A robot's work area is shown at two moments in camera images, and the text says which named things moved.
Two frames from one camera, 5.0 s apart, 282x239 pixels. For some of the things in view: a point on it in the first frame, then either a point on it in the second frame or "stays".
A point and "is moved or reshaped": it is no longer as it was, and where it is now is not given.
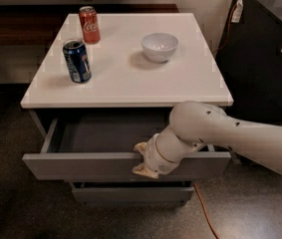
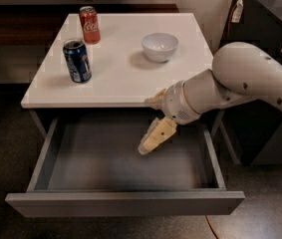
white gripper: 153,156 → 175,103
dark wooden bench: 38,24 stays
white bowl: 158,47 stays
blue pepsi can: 76,55 stays
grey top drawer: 99,144 is moved or reshaped
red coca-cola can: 89,25 stays
